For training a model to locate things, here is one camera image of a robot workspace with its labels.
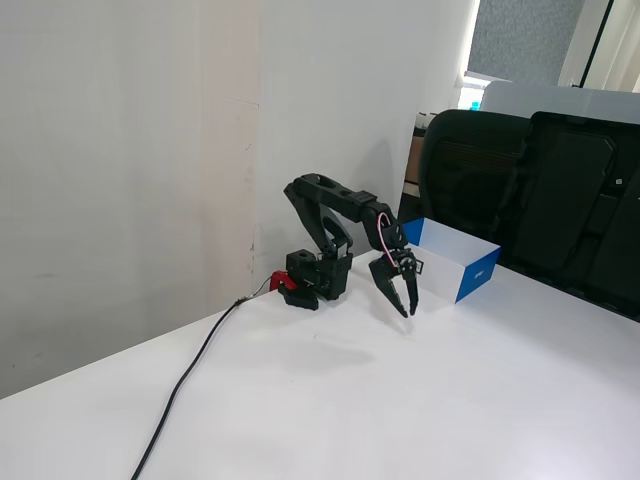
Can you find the blue bottle cap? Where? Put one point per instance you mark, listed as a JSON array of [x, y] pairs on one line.
[[474, 105]]

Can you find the blue and white cardboard box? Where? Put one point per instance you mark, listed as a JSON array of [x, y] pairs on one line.
[[480, 275]]

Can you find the grey roller blind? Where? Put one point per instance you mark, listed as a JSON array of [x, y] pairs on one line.
[[525, 40]]

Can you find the black mesh office chair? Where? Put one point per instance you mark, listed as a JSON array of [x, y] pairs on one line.
[[465, 150]]

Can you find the beige curtain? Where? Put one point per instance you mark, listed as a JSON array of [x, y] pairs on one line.
[[625, 50]]

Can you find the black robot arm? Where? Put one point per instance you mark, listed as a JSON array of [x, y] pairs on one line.
[[320, 195]]

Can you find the black glossy chair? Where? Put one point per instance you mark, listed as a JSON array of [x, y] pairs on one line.
[[565, 200]]

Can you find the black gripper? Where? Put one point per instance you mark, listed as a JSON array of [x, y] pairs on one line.
[[396, 270]]

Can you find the red table clamp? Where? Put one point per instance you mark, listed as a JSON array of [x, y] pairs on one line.
[[277, 280]]

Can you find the white desk partition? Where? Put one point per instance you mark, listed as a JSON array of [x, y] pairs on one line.
[[550, 100]]

